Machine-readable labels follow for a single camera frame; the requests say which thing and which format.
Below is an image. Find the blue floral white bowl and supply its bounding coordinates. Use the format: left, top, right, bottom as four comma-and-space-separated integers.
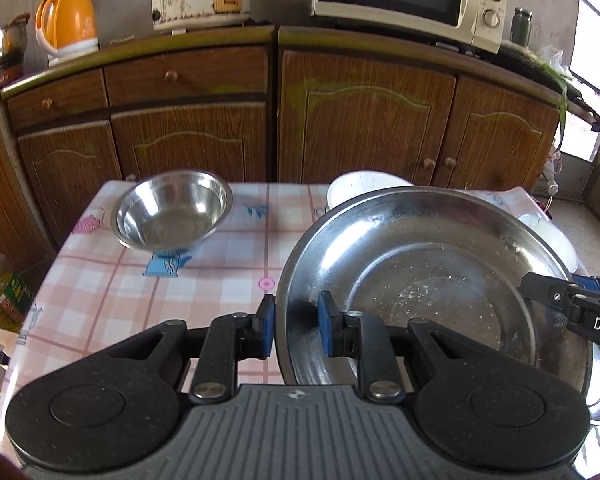
518, 214, 579, 273

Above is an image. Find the pink checked tablecloth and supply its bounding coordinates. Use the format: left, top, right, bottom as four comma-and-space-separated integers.
0, 179, 600, 480

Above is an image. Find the black induction cooktop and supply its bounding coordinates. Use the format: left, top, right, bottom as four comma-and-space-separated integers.
496, 40, 600, 132

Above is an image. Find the brown wooden sideboard cabinet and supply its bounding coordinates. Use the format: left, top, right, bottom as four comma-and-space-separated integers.
0, 26, 560, 270

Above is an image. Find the small steel bowl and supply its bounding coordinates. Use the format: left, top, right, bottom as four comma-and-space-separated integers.
110, 170, 234, 255

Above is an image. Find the green onion stalk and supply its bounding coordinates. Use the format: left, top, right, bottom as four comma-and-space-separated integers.
509, 44, 571, 151

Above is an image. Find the white plastic bag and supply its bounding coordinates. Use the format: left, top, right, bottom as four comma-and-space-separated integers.
536, 46, 572, 79

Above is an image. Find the oil bottle red cap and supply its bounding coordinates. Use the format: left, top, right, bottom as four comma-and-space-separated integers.
0, 254, 33, 333

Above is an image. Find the steel pot with lid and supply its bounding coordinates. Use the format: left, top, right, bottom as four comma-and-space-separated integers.
0, 13, 31, 64

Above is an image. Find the large white bowl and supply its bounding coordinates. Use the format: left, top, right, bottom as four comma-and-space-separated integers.
326, 170, 412, 209

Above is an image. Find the green thermos bottle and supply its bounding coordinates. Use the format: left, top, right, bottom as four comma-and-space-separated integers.
509, 6, 532, 48

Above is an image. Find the steel plate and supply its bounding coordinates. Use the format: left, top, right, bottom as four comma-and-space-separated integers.
276, 188, 592, 391
585, 344, 600, 422

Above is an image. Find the orange electric kettle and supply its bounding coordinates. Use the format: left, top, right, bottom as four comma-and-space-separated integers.
34, 0, 99, 66

